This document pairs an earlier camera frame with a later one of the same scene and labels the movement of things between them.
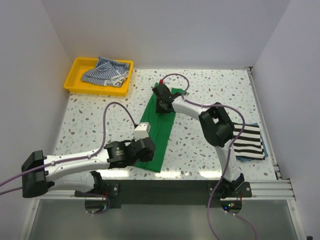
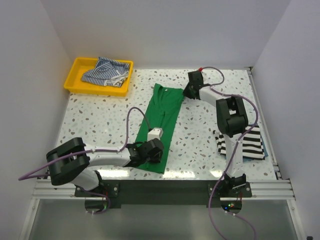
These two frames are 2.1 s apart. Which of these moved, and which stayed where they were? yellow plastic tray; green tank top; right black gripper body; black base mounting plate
Moved: right black gripper body
Stayed: yellow plastic tray; green tank top; black base mounting plate
